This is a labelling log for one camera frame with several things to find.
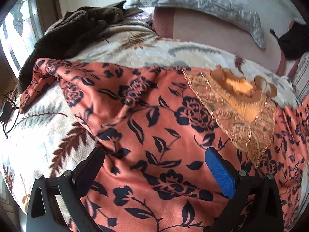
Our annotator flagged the black garment at headboard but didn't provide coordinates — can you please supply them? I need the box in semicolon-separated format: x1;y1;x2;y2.
269;21;309;60

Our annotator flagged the orange floral print garment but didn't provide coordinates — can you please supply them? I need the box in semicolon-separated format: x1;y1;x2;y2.
20;58;308;231

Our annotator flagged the striped floral pillow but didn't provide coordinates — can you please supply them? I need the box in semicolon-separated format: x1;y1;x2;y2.
292;52;309;103

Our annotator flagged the dark brown fuzzy garment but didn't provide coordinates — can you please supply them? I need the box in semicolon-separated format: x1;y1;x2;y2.
17;1;124;94

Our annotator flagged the pink bed sheet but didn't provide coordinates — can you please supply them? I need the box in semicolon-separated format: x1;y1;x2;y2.
152;7;285;76

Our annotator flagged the cream leaf-pattern fleece blanket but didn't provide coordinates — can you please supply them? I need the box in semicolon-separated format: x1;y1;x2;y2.
1;26;300;212

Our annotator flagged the black charger with cable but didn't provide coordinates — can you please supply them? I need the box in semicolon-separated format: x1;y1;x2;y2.
1;91;19;139

